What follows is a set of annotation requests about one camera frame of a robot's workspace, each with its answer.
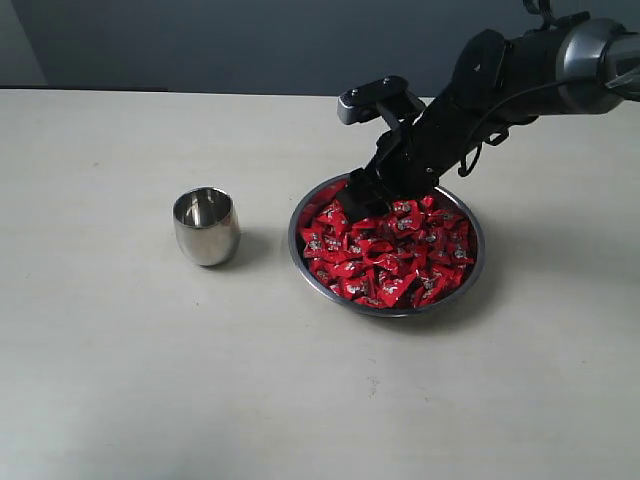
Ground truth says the stainless steel plate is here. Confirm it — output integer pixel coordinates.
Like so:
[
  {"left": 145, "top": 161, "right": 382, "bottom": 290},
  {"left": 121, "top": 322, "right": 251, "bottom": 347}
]
[{"left": 287, "top": 174, "right": 486, "bottom": 319}]

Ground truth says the red wrapped candy front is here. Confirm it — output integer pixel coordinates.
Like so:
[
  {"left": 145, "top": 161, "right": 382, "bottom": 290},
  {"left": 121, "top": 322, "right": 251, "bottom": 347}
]
[{"left": 371, "top": 272, "right": 416, "bottom": 309}]

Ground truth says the red wrapped candy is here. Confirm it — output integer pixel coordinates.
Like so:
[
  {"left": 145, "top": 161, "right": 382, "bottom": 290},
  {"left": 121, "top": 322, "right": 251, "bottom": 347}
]
[
  {"left": 300, "top": 227, "right": 328, "bottom": 259},
  {"left": 371, "top": 272, "right": 416, "bottom": 309},
  {"left": 446, "top": 235, "right": 476, "bottom": 266}
]

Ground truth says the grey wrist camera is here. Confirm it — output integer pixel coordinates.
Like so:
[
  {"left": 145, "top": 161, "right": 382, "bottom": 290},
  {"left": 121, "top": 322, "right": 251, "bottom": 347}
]
[{"left": 337, "top": 75, "right": 414, "bottom": 125}]

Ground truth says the stainless steel cup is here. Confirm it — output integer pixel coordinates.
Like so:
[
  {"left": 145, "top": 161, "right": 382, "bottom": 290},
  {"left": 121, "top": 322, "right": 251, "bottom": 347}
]
[{"left": 172, "top": 186, "right": 241, "bottom": 267}]

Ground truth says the red wrapped candy left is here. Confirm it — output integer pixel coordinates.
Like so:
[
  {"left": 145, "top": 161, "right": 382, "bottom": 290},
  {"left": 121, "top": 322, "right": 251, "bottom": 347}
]
[{"left": 300, "top": 227, "right": 328, "bottom": 259}]

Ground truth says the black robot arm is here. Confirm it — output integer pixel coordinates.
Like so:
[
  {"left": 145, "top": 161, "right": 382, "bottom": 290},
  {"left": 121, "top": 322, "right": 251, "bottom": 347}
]
[{"left": 337, "top": 1, "right": 639, "bottom": 222}]

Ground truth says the red wrapped candy right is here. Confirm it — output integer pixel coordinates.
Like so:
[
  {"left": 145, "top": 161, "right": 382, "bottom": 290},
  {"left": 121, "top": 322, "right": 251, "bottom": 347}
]
[{"left": 446, "top": 235, "right": 476, "bottom": 266}]

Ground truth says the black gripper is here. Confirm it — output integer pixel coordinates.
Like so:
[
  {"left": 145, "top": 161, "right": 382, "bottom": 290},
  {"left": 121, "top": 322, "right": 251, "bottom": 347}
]
[{"left": 339, "top": 94, "right": 500, "bottom": 223}]

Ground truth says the black cable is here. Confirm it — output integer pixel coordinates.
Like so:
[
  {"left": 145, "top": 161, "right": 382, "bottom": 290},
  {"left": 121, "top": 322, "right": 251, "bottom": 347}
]
[{"left": 457, "top": 74, "right": 601, "bottom": 179}]

